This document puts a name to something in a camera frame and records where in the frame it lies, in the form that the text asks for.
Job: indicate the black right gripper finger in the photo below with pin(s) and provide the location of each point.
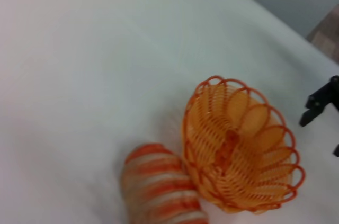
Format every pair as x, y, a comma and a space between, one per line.
315, 99
337, 150

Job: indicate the orange woven plastic basket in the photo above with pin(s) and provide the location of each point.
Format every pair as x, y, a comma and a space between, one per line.
230, 150

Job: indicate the orange striped toy bread loaf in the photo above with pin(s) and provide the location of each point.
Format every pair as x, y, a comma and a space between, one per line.
159, 181

